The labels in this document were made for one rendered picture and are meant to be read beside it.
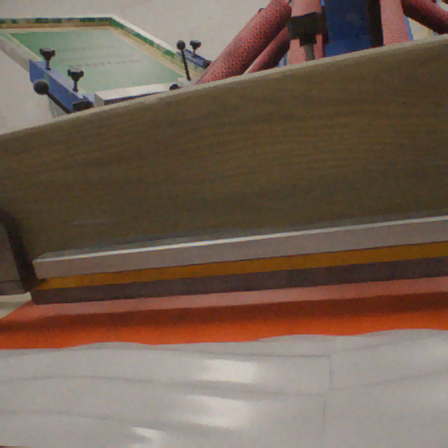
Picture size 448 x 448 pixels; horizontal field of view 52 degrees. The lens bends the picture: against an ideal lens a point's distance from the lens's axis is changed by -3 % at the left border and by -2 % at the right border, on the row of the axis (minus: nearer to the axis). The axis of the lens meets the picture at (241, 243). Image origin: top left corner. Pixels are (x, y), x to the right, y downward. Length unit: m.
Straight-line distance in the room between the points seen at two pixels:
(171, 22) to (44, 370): 4.57
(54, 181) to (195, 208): 0.07
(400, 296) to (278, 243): 0.06
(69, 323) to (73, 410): 0.10
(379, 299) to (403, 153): 0.07
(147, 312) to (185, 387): 0.10
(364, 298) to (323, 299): 0.02
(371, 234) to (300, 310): 0.05
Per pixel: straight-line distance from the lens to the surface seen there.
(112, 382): 0.18
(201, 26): 4.62
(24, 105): 5.59
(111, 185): 0.23
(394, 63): 0.19
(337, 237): 0.19
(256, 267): 0.22
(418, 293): 0.22
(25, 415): 0.18
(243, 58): 0.87
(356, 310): 0.21
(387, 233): 0.19
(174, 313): 0.24
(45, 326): 0.27
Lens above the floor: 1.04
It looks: 16 degrees down
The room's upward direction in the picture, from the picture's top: 11 degrees counter-clockwise
